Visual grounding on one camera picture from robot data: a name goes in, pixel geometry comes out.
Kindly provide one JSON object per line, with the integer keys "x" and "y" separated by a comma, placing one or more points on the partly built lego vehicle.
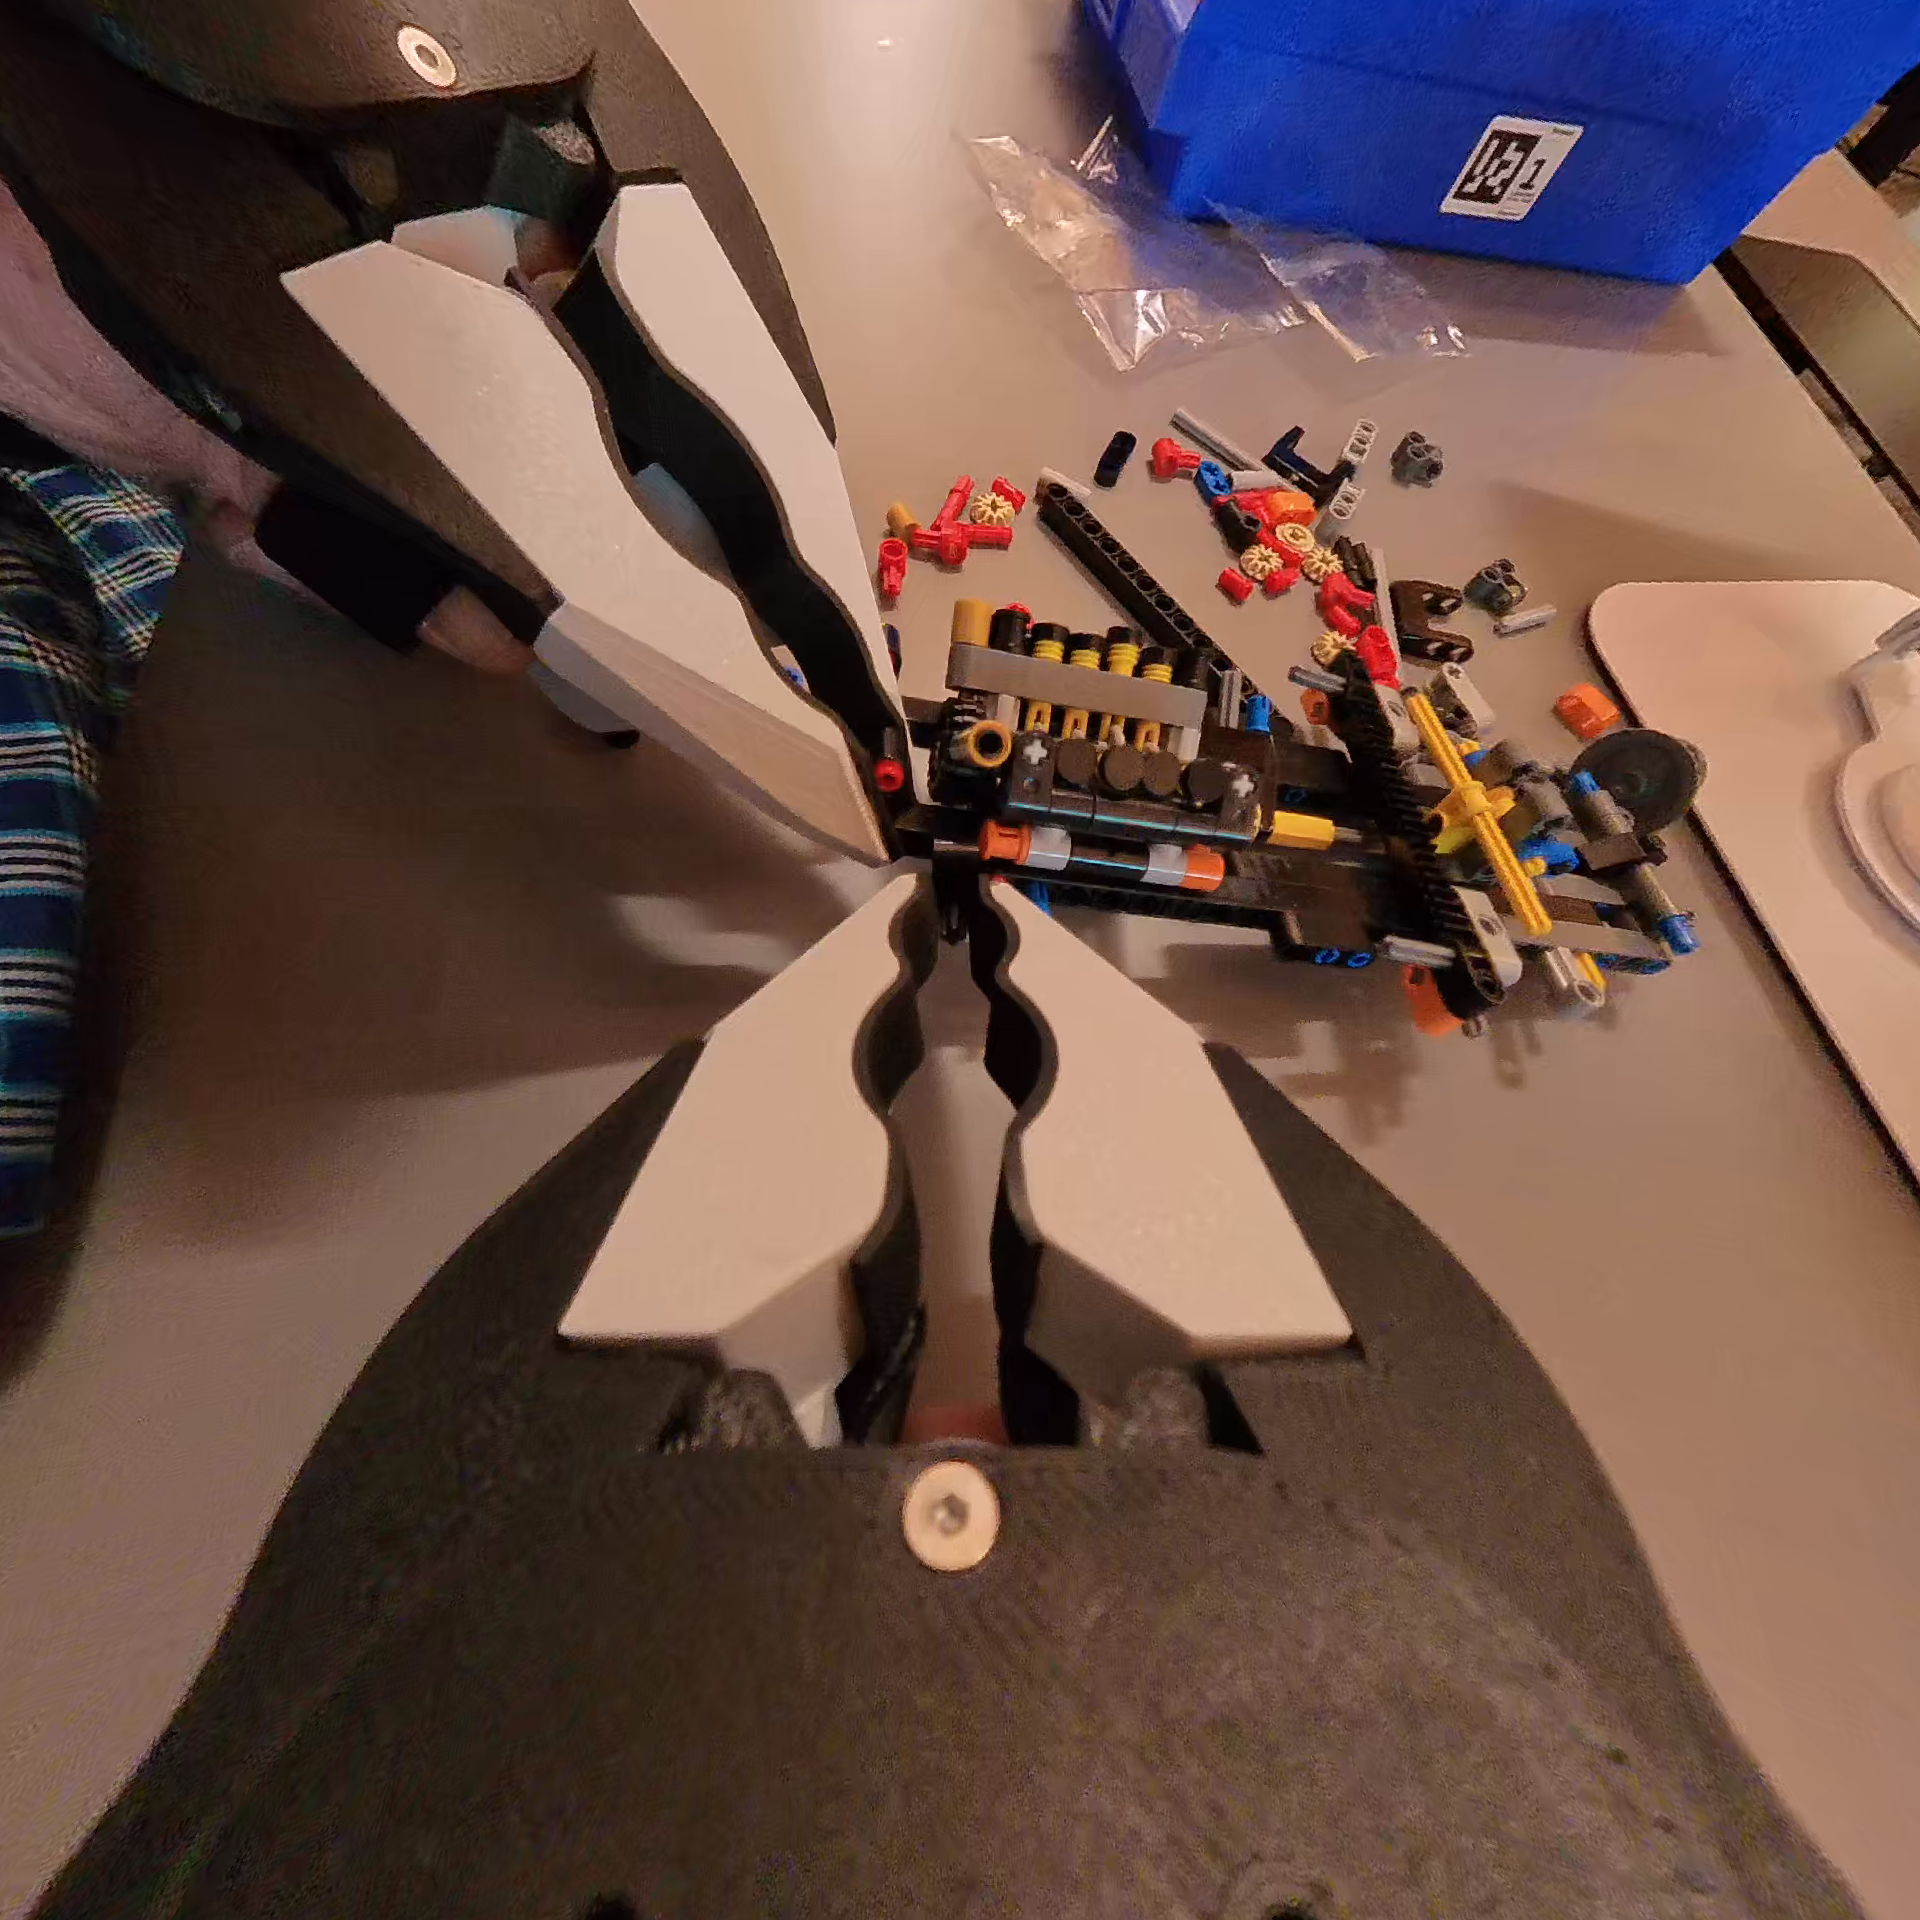
{"x": 1140, "y": 779}

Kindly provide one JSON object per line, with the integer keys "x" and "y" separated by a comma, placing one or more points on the white rounded tray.
{"x": 1723, "y": 721}

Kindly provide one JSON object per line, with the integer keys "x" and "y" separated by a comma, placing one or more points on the white object on tray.
{"x": 1890, "y": 796}

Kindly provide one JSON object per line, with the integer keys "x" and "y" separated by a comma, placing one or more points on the blue plastic bin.
{"x": 1348, "y": 120}

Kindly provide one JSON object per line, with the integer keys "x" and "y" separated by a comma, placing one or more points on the clear plastic bag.
{"x": 1110, "y": 241}
{"x": 1348, "y": 292}

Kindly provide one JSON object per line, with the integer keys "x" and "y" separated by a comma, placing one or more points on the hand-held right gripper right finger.
{"x": 1162, "y": 1184}

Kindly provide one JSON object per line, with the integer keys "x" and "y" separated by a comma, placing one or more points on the person's left hand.
{"x": 90, "y": 376}

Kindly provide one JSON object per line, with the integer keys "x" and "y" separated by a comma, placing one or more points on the long black lego beam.
{"x": 1126, "y": 563}

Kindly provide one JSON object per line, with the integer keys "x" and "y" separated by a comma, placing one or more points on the pile of loose lego pieces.
{"x": 1258, "y": 563}

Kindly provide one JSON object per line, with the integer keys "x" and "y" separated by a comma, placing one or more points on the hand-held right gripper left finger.
{"x": 735, "y": 1184}

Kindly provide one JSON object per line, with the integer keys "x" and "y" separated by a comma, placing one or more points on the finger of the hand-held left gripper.
{"x": 735, "y": 376}
{"x": 494, "y": 435}

